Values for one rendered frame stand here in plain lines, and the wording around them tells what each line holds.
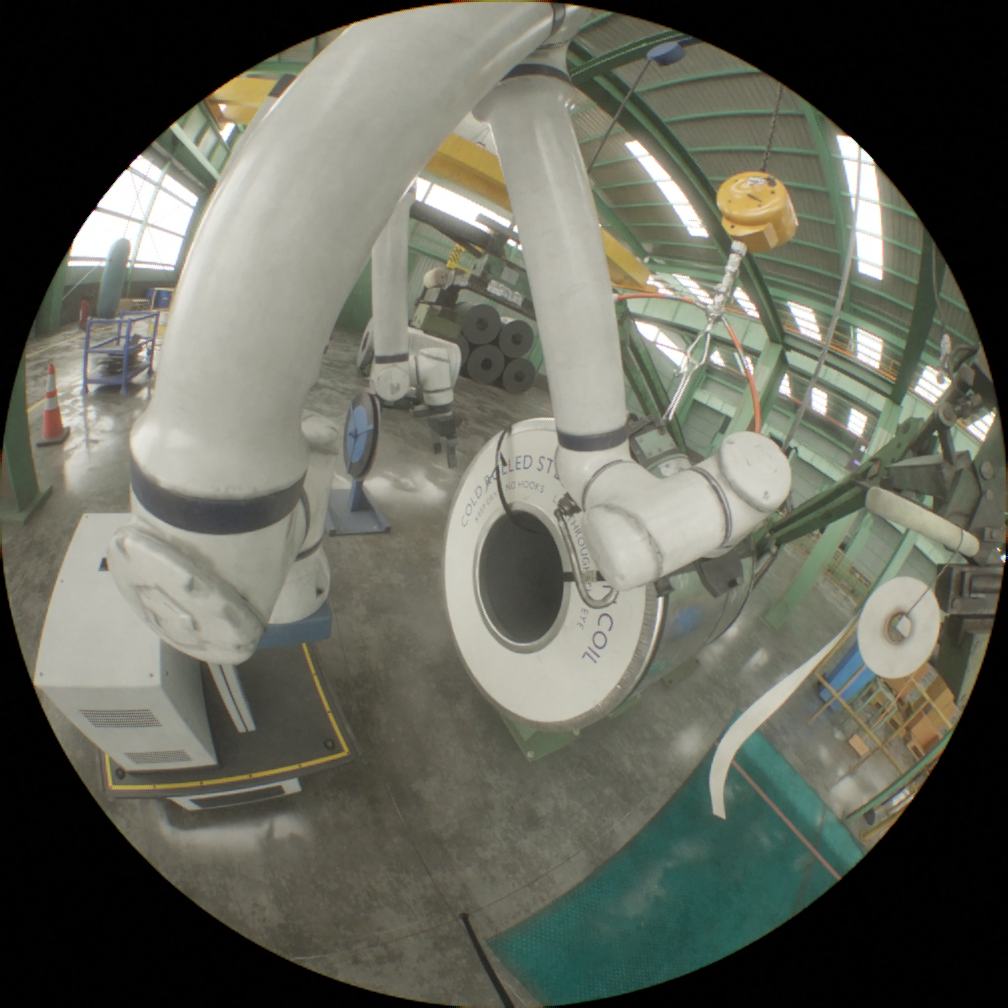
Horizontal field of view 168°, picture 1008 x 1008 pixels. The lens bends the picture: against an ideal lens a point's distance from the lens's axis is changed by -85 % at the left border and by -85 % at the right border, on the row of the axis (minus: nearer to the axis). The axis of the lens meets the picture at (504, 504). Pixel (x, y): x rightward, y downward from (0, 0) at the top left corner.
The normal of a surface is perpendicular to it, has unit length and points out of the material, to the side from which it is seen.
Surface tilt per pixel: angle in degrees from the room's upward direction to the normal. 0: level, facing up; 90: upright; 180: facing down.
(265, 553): 92
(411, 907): 0
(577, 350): 105
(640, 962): 0
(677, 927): 0
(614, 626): 90
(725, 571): 50
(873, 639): 90
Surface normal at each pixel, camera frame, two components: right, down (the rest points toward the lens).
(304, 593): 0.91, 0.15
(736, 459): -0.16, -0.48
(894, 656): -0.92, -0.30
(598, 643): -0.80, -0.08
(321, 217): 0.68, 0.59
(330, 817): 0.38, -0.84
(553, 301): -0.58, 0.52
